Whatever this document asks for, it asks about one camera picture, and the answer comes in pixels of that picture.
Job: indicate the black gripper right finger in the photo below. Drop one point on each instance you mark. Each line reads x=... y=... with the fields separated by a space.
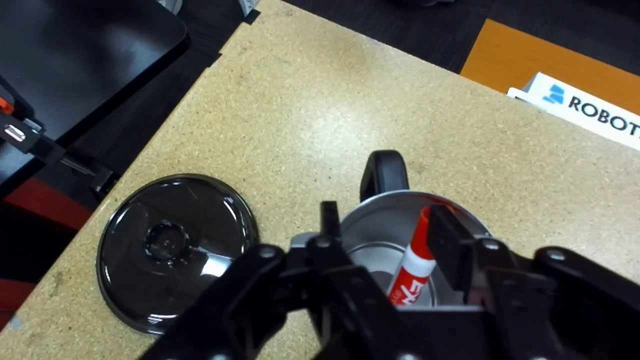
x=547 y=307

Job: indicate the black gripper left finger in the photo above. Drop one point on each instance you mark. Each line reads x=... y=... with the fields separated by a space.
x=293 y=307

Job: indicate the red and white marker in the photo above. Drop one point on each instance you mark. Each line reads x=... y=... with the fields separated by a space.
x=418 y=256

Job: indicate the black round lid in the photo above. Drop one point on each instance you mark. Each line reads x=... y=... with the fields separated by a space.
x=133 y=267

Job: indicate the white Robotiq box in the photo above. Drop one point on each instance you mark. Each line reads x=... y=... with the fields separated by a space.
x=601 y=110

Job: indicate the orange flat board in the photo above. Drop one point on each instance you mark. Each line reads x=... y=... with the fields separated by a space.
x=506 y=61

